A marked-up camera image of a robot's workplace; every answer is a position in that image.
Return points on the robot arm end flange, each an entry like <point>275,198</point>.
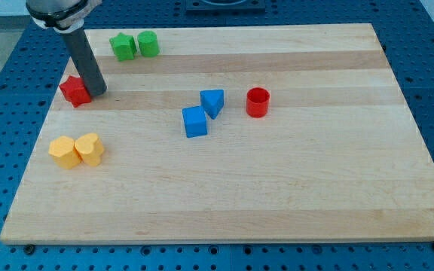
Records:
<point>64,16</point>

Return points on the blue cube block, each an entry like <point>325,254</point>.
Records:
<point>194,121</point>

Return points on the blue triangle block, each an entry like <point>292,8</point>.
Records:
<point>212,102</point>

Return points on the red cylinder block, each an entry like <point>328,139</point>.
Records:
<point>257,102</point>

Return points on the wooden board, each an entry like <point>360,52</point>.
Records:
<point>337,158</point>

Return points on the green cylinder block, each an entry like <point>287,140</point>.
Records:
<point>148,44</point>

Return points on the yellow heart block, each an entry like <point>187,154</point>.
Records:
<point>90,148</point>

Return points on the green star block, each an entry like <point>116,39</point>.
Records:
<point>123,46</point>

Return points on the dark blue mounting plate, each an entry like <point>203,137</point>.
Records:
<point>194,6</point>

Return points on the red star block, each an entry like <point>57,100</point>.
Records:
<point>75,92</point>

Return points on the yellow hexagon block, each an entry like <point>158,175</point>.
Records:
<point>63,152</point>

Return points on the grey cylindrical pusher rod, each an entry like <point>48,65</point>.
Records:
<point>85,62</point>

